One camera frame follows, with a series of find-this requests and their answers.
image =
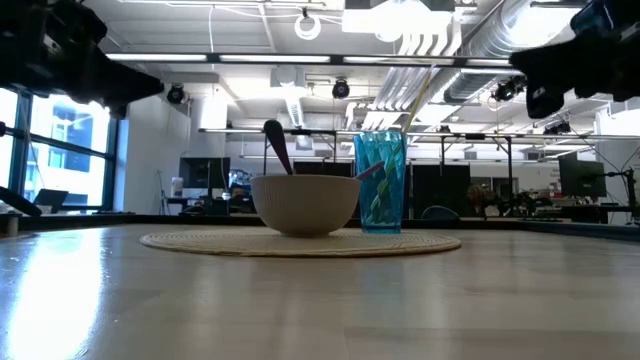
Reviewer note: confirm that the dark chair back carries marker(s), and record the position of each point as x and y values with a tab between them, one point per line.
440	214

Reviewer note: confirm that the silver ventilation duct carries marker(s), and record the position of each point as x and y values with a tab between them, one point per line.
480	45

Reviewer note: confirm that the black table frame rails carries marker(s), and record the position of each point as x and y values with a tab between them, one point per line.
150	219

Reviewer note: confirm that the background robot arms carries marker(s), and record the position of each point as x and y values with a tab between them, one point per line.
522	202

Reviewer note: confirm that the white bottle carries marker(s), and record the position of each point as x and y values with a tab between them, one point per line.
177	187

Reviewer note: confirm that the slender purple utensil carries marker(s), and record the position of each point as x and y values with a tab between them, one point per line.
372	170

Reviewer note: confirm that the overhead beam with light strips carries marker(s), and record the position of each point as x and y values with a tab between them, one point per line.
215	58

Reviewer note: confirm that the window with dark frame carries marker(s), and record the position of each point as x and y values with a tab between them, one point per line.
22	150

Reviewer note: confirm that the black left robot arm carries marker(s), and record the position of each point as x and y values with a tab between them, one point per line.
20	45

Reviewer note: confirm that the wooden chopstick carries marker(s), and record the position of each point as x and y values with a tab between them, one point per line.
418	97

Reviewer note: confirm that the blue translucent plastic cup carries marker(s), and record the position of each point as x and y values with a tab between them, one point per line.
387	200

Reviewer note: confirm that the metal spoon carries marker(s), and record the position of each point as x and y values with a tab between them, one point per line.
274	132

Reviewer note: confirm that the black diagonal frame strut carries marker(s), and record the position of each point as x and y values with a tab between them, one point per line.
20	201

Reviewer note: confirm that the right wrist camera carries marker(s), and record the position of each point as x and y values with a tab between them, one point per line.
595	17

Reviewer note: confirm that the white ribbed bowl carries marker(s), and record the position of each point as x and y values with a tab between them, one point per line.
305	210

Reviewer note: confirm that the black computer monitor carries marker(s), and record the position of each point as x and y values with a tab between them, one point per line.
582	175
205	172

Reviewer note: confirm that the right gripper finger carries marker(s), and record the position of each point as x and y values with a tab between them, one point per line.
545	65
547	102

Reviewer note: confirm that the person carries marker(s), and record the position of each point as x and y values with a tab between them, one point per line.
239	192
476	197

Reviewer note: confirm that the open dark laptop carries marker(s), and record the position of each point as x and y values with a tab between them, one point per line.
50	199

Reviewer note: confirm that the round woven straw placemat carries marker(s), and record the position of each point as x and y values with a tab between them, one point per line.
210	242

